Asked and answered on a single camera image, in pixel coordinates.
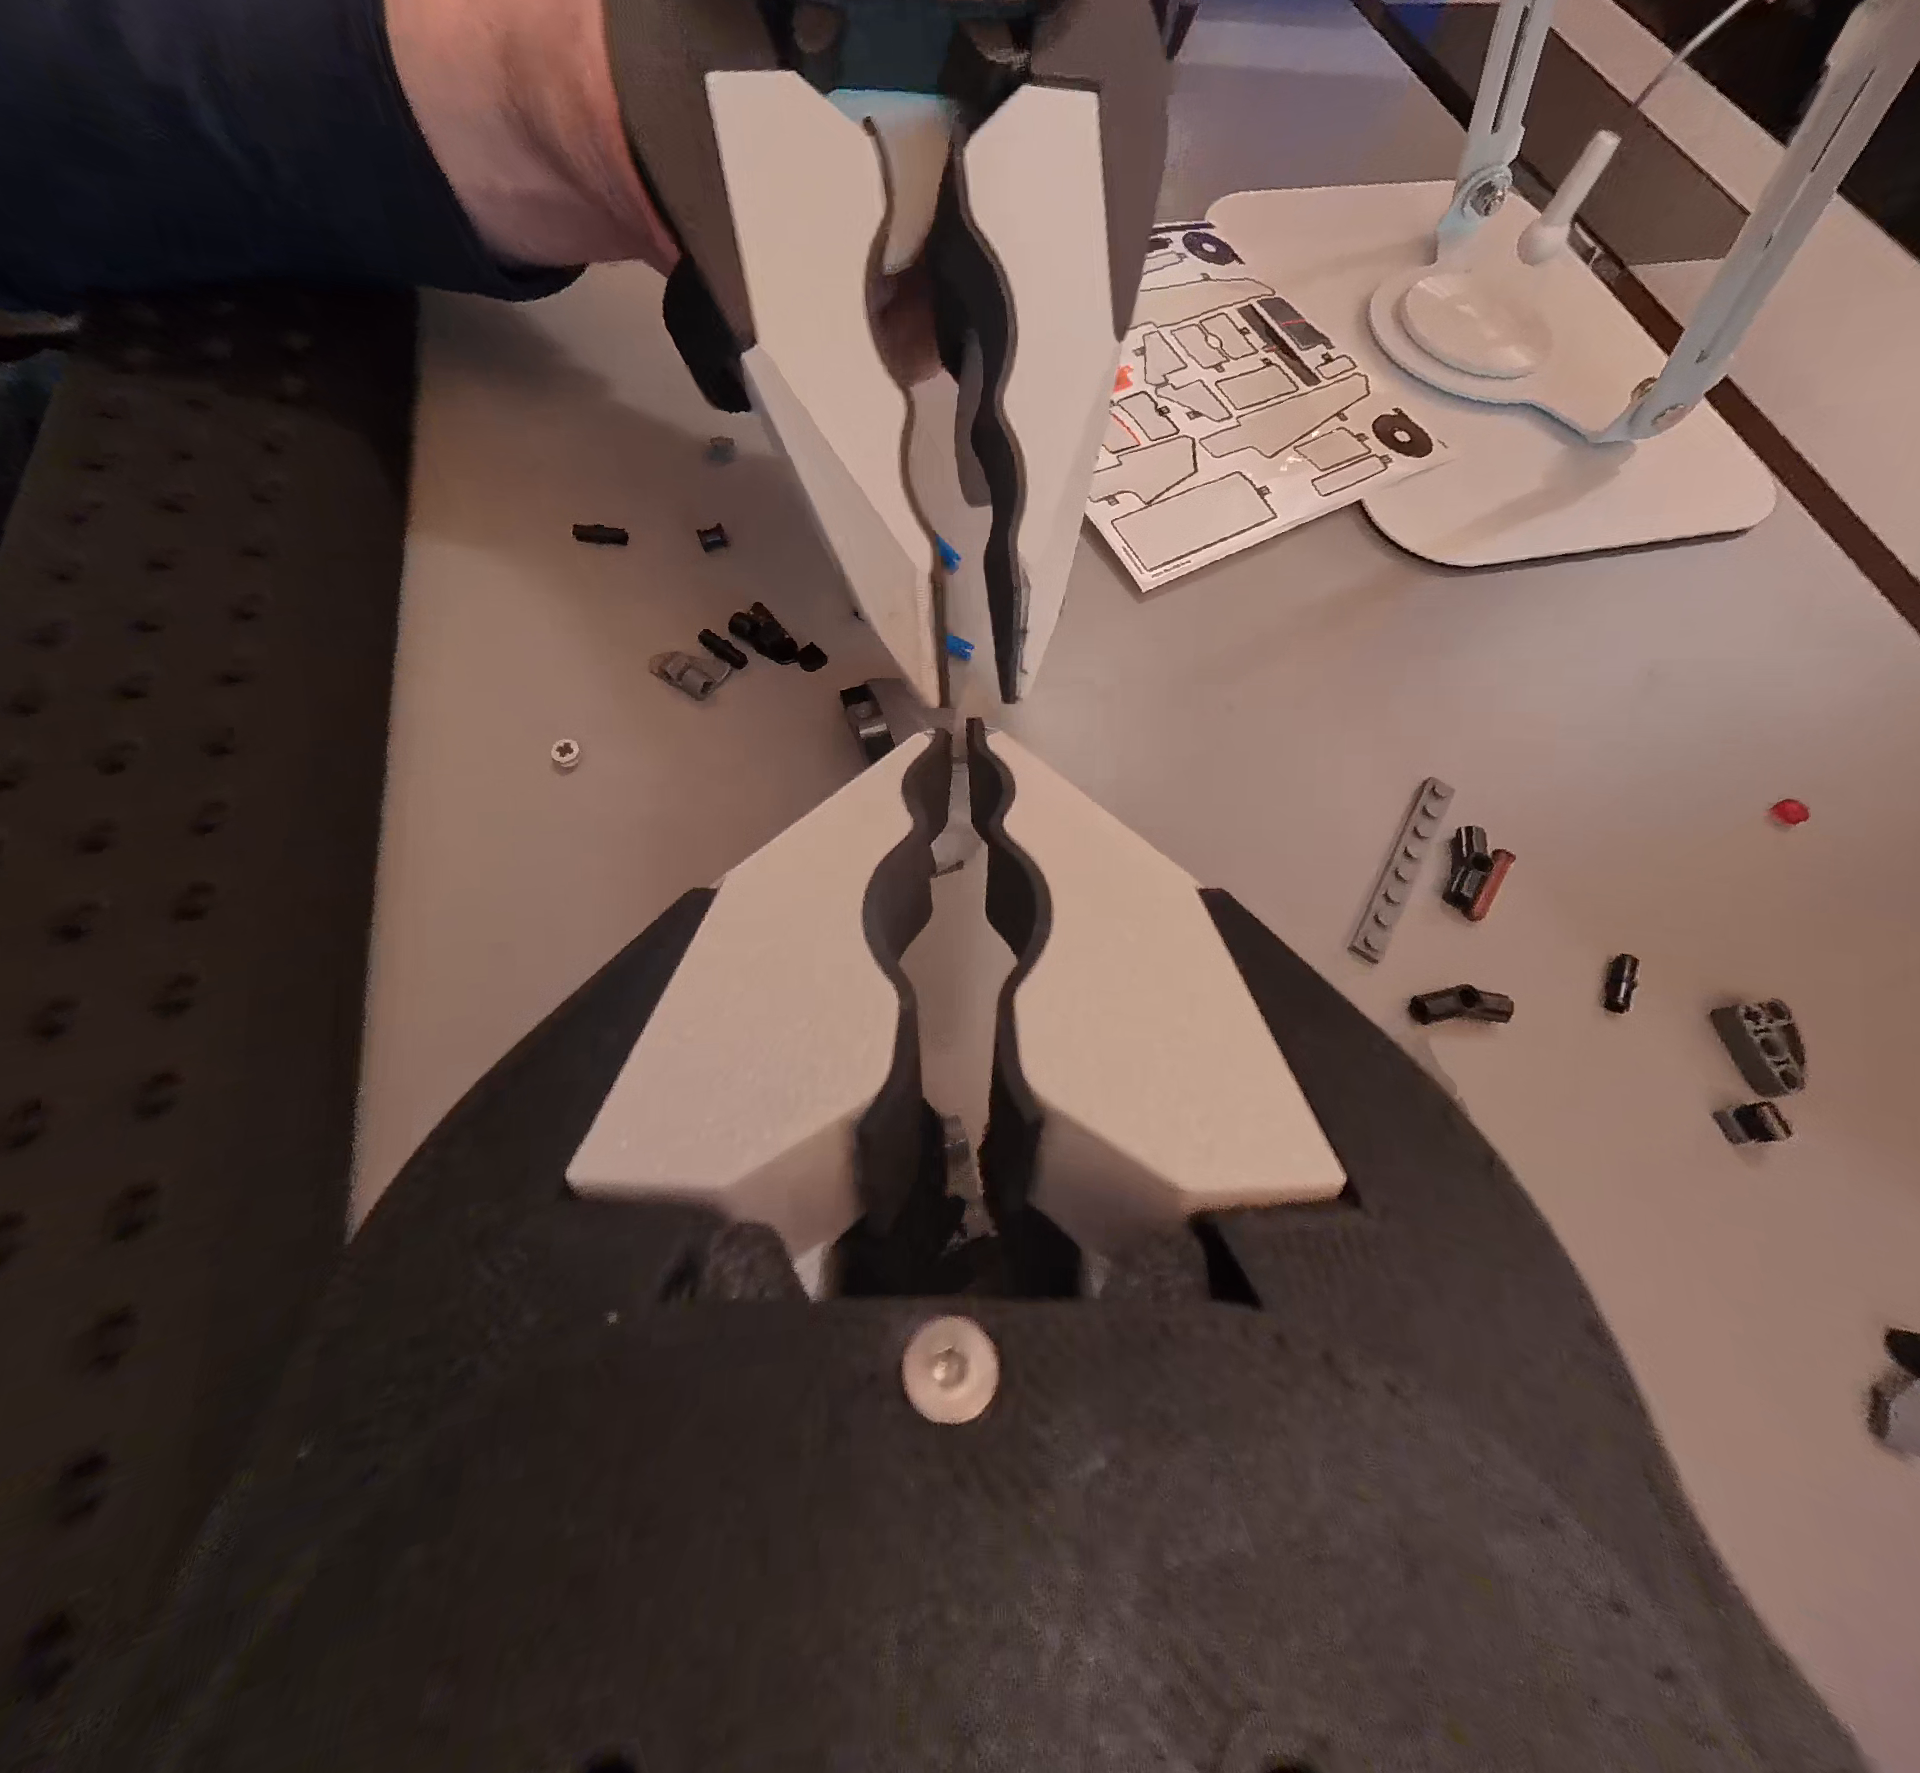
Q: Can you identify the small grey lego bracket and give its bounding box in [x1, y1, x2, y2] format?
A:
[929, 709, 984, 879]

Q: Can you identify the white stand base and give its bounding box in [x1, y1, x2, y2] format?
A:
[1207, 0, 1920, 567]

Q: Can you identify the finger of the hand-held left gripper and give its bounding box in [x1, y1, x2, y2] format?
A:
[703, 70, 950, 702]
[933, 82, 1130, 707]

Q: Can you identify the person's left hand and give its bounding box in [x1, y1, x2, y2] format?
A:
[867, 269, 948, 385]

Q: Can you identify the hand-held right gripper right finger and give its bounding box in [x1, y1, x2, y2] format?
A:
[964, 724, 1350, 1287]

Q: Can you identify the dark grey oval technic beam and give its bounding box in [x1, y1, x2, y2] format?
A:
[1709, 1000, 1806, 1096]

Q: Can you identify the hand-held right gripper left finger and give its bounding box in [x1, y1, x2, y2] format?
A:
[563, 728, 959, 1295]

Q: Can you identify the lego sticker sheet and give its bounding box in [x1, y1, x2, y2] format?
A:
[1083, 221, 1454, 593]

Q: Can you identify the long grey lego plate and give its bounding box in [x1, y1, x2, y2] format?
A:
[1347, 778, 1457, 965]

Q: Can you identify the black connector with brown pin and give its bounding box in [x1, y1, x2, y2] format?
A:
[1443, 826, 1518, 919]

